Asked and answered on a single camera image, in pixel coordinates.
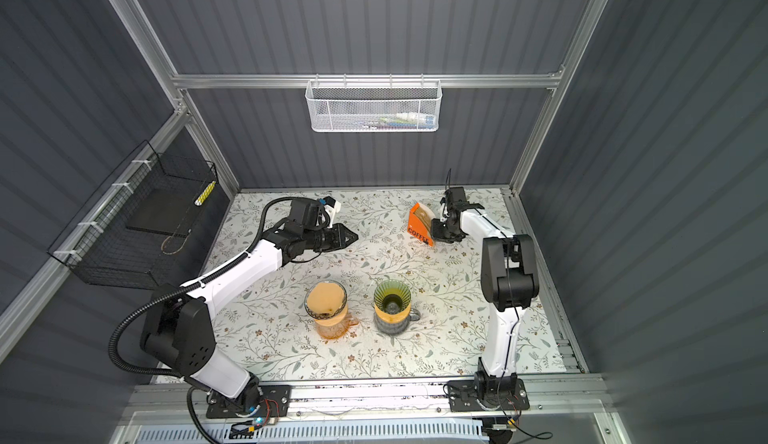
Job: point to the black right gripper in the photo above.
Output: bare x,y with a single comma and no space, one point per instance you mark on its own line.
438,235

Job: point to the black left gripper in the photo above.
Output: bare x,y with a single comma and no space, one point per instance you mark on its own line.
339,240

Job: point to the grey glass dripper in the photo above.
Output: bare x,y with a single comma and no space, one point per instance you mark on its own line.
343,311

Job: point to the green glass dripper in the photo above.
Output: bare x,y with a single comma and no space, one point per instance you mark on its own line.
392,297

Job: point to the orange glass carafe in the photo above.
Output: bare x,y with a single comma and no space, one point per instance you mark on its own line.
336,327

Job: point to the grey glass carafe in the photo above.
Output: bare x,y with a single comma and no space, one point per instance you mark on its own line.
392,325

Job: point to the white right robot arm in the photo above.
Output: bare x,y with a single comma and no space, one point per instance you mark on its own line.
508,275

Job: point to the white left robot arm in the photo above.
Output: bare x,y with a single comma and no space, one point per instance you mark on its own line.
178,331

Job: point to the orange coffee filter box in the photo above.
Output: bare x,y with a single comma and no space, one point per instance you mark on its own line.
419,223

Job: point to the yellow marker pen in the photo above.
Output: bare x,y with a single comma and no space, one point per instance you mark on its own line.
205,193

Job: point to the black flat pad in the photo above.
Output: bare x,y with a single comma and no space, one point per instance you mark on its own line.
165,213

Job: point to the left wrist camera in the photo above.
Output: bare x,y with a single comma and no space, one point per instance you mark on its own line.
331,206

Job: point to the white wire basket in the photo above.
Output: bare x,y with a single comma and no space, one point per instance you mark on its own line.
370,109

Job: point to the black wire basket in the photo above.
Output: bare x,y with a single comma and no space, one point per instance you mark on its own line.
99,249

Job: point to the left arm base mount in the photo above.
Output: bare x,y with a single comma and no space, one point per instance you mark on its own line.
255,401

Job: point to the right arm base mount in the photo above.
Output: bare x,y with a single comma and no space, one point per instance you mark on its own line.
507,394

